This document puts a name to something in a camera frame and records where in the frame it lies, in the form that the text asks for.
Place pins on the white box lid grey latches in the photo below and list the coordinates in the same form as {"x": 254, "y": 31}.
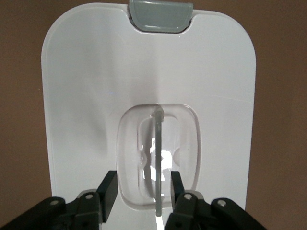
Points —
{"x": 96, "y": 72}

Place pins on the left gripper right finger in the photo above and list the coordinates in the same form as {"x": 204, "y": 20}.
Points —
{"x": 189, "y": 210}

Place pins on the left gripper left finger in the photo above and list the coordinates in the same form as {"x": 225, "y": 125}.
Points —
{"x": 91, "y": 208}

